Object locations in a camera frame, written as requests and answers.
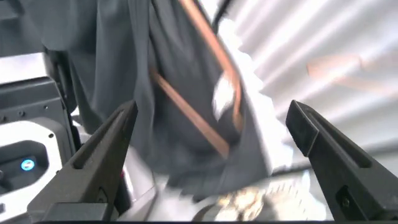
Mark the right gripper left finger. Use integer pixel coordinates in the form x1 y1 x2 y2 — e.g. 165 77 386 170
27 99 139 224

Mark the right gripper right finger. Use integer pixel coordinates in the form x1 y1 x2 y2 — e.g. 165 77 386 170
285 100 398 224

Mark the dark grey sleeveless shirt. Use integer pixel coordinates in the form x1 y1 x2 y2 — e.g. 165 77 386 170
18 0 272 202

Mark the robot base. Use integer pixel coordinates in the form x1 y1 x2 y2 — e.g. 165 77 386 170
0 51 158 223

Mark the white laundry basket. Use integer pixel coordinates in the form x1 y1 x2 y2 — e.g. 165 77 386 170
192 174 332 223

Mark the cream printed garment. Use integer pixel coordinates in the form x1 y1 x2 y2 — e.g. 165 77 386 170
216 188 268 222

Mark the white curtain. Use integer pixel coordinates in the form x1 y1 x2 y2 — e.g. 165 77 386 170
198 0 398 170

